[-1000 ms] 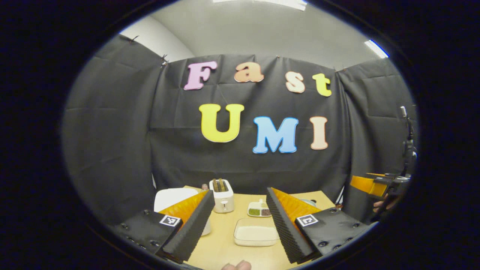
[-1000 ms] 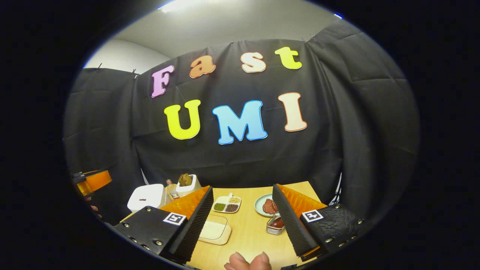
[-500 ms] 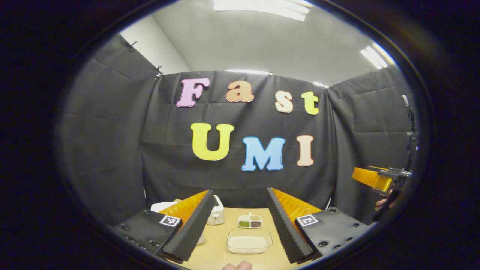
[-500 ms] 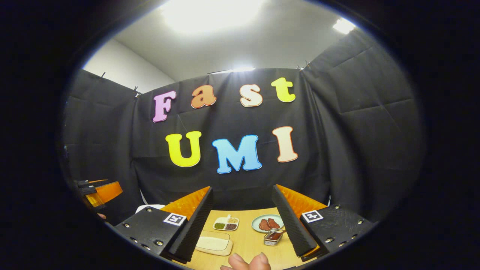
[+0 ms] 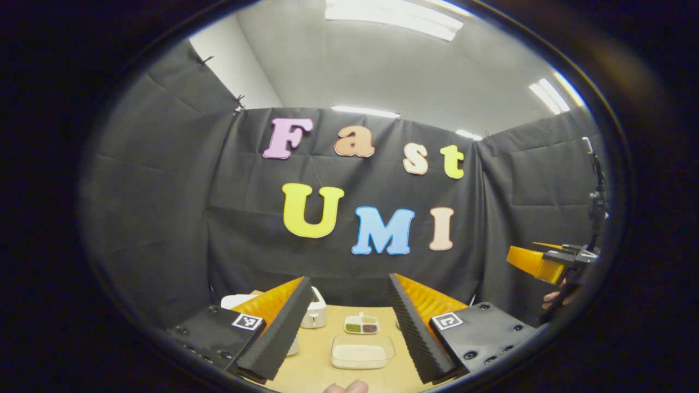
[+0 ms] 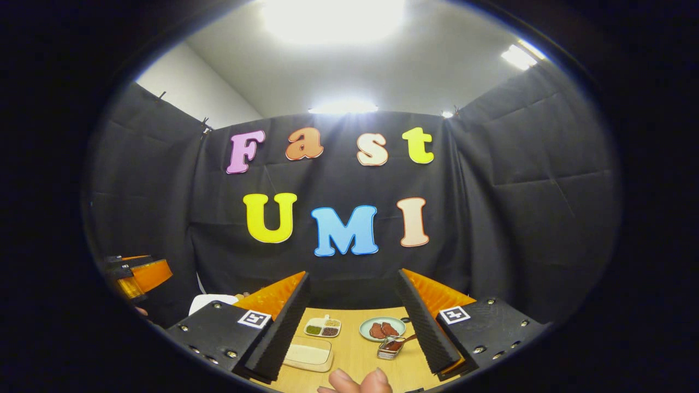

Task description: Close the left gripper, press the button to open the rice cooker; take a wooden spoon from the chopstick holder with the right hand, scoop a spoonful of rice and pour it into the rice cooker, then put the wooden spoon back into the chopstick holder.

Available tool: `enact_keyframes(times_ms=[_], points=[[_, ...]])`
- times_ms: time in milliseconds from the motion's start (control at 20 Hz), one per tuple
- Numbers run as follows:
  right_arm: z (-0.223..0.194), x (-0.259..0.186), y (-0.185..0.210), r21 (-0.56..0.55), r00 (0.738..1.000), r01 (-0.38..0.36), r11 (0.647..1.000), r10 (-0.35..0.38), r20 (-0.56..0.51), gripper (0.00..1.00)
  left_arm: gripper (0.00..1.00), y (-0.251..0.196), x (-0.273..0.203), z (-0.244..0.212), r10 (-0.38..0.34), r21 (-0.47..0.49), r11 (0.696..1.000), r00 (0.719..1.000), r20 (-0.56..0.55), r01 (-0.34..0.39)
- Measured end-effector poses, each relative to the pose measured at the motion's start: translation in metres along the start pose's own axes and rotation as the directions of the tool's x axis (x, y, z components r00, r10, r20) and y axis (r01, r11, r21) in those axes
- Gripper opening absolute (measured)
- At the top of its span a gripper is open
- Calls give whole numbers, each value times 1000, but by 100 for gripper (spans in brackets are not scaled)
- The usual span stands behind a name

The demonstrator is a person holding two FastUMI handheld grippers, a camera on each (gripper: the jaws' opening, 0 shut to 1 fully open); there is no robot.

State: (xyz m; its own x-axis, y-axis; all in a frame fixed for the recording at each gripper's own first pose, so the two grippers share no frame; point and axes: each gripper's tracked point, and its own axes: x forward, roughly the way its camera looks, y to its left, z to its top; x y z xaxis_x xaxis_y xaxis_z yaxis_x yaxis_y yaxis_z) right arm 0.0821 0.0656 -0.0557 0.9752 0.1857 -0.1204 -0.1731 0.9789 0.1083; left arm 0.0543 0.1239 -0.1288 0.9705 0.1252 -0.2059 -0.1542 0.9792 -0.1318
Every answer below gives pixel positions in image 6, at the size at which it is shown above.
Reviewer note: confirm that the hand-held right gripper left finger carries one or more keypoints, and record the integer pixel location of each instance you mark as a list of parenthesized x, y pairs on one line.
[(281, 333)]

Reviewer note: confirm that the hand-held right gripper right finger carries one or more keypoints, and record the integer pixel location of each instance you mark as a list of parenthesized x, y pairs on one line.
[(426, 327)]

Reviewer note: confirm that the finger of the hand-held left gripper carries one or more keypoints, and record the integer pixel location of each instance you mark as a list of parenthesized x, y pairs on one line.
[(150, 275), (128, 260)]

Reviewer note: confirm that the brown wooden spoon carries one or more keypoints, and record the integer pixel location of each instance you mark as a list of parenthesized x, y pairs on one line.
[(401, 342)]

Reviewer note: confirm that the clear tray of rice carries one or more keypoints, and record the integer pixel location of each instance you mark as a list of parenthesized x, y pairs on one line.
[(308, 355)]

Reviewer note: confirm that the white rice cooker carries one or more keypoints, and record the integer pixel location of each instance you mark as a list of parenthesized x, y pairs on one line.
[(210, 303)]

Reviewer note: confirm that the brown meat slice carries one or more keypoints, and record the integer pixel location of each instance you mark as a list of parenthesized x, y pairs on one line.
[(377, 331), (391, 328)]

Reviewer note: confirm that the white divided grain dish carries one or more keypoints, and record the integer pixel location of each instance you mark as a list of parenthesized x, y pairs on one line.
[(322, 327)]

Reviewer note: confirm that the pale green plate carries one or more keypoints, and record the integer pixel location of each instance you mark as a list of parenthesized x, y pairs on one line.
[(365, 329)]

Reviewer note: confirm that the black backdrop cloth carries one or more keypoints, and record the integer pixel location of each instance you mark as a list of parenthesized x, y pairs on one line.
[(519, 218)]

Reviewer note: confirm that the double ceiling light panel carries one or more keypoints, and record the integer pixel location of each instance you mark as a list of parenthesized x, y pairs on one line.
[(519, 54)]

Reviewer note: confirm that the large ceiling light panel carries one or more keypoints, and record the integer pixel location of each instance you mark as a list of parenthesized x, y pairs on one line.
[(333, 19)]

